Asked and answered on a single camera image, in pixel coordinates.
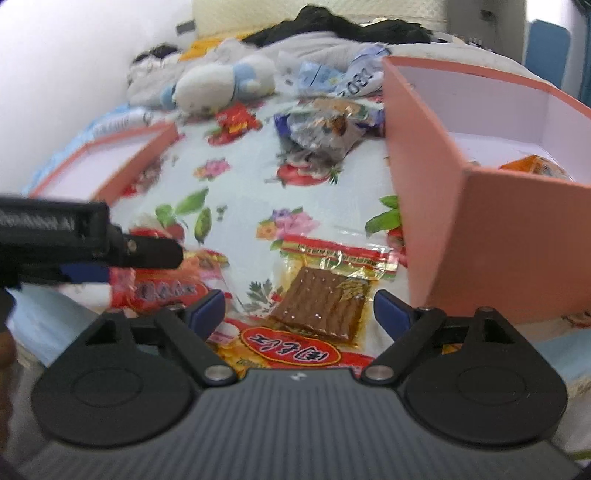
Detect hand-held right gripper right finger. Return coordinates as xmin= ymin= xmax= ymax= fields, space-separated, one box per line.
xmin=361 ymin=290 xmax=515 ymax=383

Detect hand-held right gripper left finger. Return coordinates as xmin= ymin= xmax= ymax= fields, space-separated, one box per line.
xmin=83 ymin=290 xmax=235 ymax=387

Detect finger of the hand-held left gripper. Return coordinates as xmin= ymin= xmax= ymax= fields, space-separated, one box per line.
xmin=110 ymin=226 xmax=184 ymax=270
xmin=59 ymin=266 xmax=112 ymax=284

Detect dried tofu snack packet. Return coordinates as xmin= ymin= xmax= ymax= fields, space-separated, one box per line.
xmin=268 ymin=234 xmax=400 ymax=344

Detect yellow snack packet red label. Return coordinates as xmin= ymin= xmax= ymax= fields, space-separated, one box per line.
xmin=205 ymin=318 xmax=379 ymax=374

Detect pink cardboard box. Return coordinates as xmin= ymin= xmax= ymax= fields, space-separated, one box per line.
xmin=382 ymin=56 xmax=591 ymax=326

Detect clear packet brown snacks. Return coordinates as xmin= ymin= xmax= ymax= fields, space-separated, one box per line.
xmin=288 ymin=99 xmax=372 ymax=160

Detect orange snack packet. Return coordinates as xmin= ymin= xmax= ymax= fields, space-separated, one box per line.
xmin=499 ymin=155 xmax=575 ymax=182

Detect pink cardboard box lid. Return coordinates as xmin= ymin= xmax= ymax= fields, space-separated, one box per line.
xmin=28 ymin=121 xmax=180 ymax=201

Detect fruit-printed table mat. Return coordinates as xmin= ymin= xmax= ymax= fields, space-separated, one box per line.
xmin=106 ymin=92 xmax=591 ymax=370

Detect white blue plush toy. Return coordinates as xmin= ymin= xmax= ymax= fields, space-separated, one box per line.
xmin=159 ymin=58 xmax=278 ymax=116

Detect grey duvet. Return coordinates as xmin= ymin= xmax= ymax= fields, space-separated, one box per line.
xmin=127 ymin=34 xmax=532 ymax=109

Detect pile of folded clothes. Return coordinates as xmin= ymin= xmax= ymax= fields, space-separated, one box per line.
xmin=134 ymin=44 xmax=181 ymax=63

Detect yellow pillow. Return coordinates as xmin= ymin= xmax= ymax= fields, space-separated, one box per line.
xmin=180 ymin=37 xmax=227 ymax=61

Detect crumpled white blue plastic bag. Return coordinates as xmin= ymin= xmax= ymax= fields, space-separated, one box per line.
xmin=277 ymin=42 xmax=389 ymax=97

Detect cream quilted headboard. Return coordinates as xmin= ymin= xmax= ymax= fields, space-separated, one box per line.
xmin=191 ymin=0 xmax=485 ymax=33

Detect black clothing heap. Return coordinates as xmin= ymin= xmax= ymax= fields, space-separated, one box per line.
xmin=240 ymin=4 xmax=432 ymax=49

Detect blue covered chair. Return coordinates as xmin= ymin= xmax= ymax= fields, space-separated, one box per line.
xmin=526 ymin=19 xmax=571 ymax=90

